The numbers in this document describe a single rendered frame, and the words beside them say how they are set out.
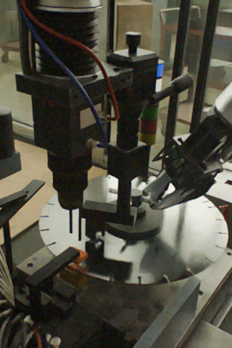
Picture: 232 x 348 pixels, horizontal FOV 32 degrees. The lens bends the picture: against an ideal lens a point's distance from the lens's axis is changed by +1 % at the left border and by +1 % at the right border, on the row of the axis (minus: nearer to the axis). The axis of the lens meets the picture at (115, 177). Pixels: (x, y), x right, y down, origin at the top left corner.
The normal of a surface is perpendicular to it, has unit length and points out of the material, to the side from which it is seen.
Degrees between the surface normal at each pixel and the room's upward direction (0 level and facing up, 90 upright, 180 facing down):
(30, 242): 0
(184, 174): 79
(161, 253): 0
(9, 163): 90
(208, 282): 0
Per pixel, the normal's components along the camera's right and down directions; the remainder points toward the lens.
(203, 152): -0.61, 0.18
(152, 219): 0.12, -0.85
